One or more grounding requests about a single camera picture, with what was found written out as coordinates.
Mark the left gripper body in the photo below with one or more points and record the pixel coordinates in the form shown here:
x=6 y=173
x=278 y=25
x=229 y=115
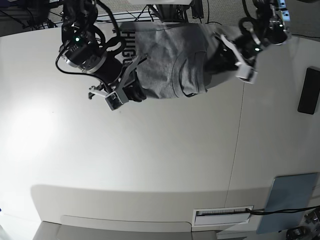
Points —
x=248 y=48

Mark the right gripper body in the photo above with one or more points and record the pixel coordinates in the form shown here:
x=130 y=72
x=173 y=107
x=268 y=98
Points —
x=107 y=69

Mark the grey T-shirt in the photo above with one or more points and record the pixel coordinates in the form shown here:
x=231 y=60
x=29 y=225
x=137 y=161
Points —
x=176 y=54

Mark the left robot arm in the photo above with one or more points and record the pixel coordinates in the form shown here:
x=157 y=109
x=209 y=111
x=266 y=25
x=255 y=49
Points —
x=270 y=26

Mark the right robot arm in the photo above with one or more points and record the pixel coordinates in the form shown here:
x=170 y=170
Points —
x=90 y=30

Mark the black rectangular box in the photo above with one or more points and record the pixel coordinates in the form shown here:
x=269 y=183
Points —
x=310 y=91

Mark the blue-grey flat board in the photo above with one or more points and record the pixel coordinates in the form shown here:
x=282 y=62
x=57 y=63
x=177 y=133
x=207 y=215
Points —
x=287 y=192

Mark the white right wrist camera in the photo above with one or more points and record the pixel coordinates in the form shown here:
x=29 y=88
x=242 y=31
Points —
x=116 y=99

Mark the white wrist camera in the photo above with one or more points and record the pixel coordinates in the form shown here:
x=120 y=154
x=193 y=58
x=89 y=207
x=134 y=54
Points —
x=246 y=74
x=116 y=99

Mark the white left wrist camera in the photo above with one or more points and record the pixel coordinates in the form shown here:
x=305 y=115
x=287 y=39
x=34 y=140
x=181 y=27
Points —
x=246 y=74

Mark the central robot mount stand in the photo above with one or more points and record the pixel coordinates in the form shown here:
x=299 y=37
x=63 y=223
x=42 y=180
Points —
x=176 y=13

